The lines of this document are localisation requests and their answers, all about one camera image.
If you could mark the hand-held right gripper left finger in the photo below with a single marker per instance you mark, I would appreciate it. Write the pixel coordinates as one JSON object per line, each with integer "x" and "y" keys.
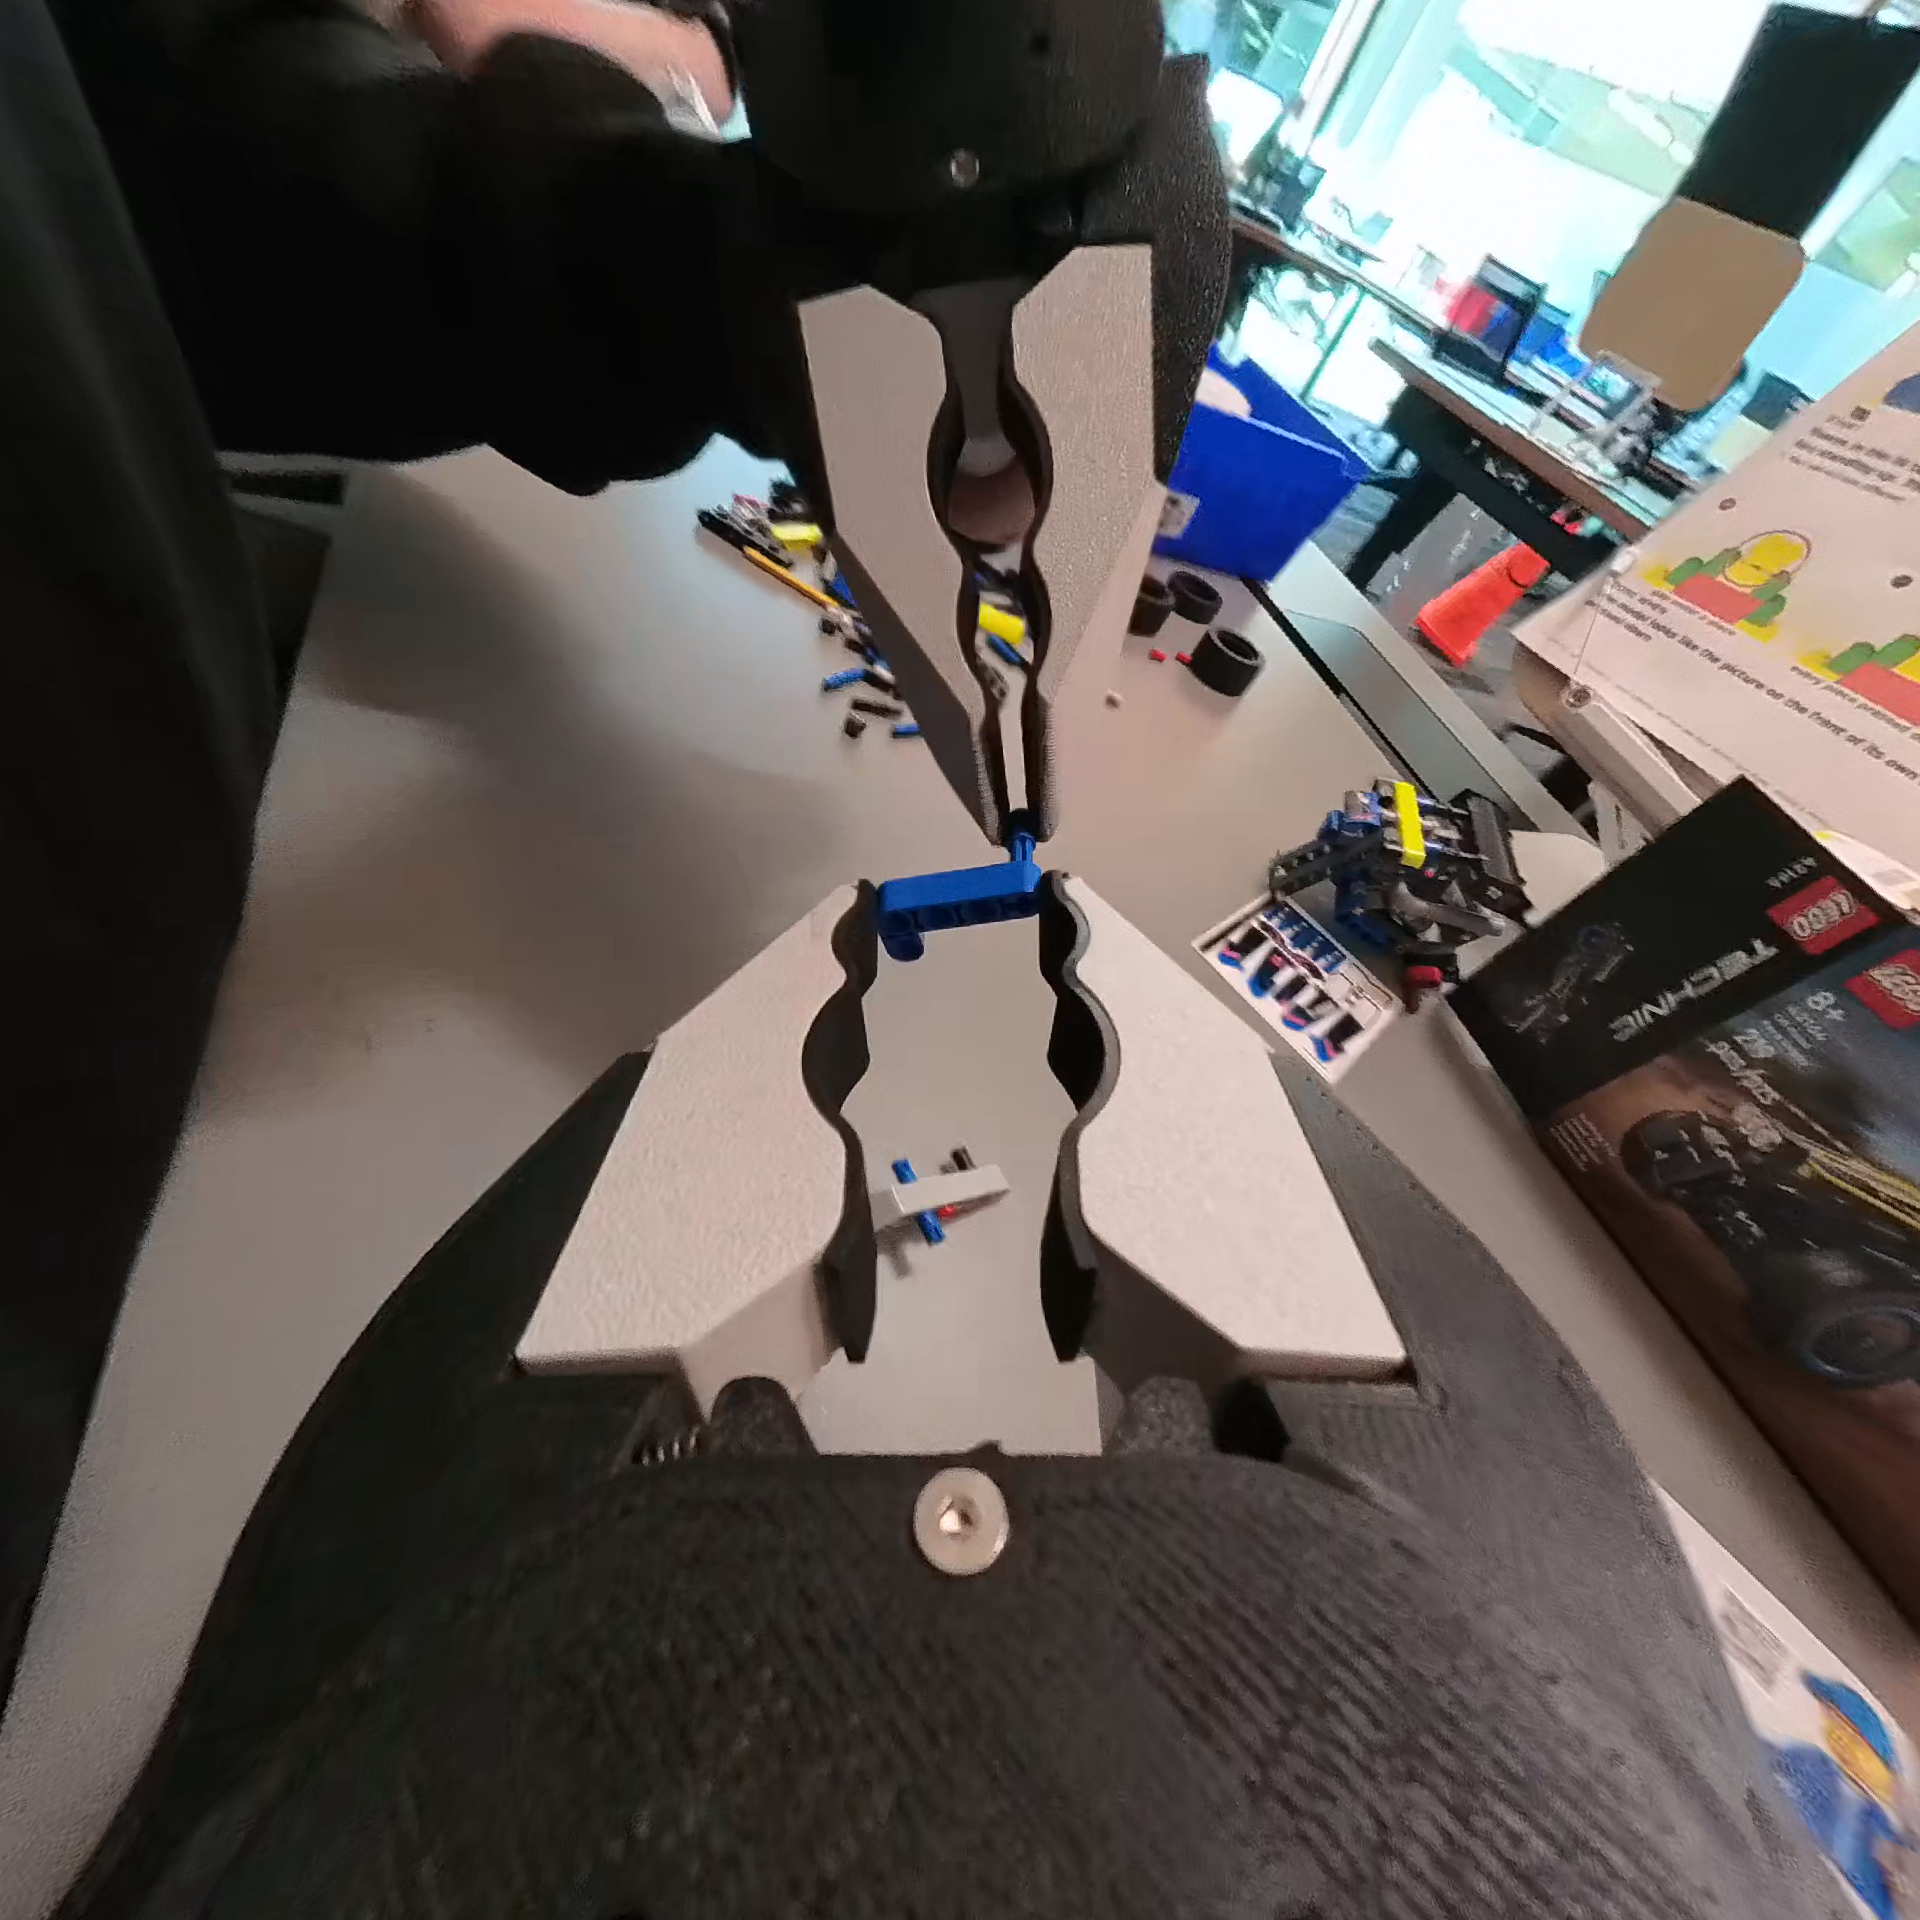
{"x": 692, "y": 1200}

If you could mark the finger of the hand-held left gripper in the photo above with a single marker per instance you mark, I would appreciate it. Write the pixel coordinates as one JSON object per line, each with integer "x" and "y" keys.
{"x": 879, "y": 451}
{"x": 1103, "y": 451}

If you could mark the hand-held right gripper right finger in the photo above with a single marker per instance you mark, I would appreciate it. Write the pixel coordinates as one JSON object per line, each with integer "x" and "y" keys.
{"x": 1230, "y": 1200}

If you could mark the pile of toy parts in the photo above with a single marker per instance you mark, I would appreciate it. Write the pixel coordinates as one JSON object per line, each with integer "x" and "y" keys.
{"x": 792, "y": 533}

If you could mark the grey plastic beam assembly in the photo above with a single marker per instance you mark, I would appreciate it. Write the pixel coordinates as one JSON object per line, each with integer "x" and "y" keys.
{"x": 939, "y": 1194}

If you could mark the blue plastic connector pin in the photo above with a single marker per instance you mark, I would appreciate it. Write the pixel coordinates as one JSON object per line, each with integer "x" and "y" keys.
{"x": 1021, "y": 828}

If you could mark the blue angled plastic beam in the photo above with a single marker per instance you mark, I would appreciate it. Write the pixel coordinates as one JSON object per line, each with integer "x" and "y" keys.
{"x": 960, "y": 896}

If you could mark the person's left forearm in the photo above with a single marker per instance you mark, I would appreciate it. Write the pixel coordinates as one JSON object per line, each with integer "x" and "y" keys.
{"x": 451, "y": 270}

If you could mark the dark toy set box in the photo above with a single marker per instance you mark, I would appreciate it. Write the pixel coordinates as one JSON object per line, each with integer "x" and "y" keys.
{"x": 1725, "y": 1126}

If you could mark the person's left hand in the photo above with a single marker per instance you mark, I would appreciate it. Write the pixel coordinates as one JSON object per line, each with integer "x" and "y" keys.
{"x": 510, "y": 24}

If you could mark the blue storage bin with tag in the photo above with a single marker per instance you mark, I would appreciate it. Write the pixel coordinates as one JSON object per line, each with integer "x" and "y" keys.
{"x": 1261, "y": 480}

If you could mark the black rubber toy tire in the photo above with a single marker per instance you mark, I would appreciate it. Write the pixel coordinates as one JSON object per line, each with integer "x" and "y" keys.
{"x": 1149, "y": 618}
{"x": 1197, "y": 613}
{"x": 1228, "y": 682}

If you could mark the sticker sheet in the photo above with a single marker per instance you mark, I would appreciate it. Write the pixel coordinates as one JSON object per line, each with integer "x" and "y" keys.
{"x": 1319, "y": 1037}

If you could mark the orange traffic cone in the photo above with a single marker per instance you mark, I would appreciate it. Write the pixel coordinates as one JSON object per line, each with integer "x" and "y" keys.
{"x": 1478, "y": 608}

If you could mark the background work table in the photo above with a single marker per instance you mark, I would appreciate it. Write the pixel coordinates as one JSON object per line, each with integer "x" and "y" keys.
{"x": 1516, "y": 428}

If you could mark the partly built toy car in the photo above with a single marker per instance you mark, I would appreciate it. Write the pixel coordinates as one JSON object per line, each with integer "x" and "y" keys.
{"x": 1406, "y": 827}

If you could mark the brown rounded panel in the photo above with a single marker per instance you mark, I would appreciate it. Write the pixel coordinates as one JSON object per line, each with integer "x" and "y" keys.
{"x": 1695, "y": 301}

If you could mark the white instruction poster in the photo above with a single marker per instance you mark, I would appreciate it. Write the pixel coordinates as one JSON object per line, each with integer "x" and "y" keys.
{"x": 1799, "y": 494}

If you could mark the white instruction booklet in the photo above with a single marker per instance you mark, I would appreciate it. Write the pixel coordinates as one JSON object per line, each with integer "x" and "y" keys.
{"x": 1799, "y": 1725}

